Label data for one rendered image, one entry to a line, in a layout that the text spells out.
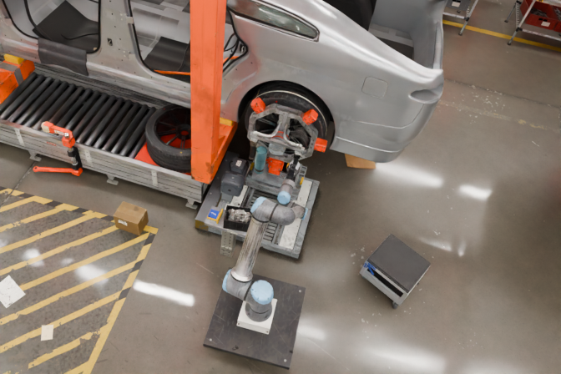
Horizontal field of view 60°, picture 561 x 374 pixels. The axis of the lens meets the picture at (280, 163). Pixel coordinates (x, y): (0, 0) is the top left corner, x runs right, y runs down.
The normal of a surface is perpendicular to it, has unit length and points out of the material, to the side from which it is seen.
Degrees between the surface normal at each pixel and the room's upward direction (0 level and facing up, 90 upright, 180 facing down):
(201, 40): 90
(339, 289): 0
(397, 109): 90
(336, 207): 0
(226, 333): 0
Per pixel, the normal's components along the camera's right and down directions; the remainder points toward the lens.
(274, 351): 0.13, -0.65
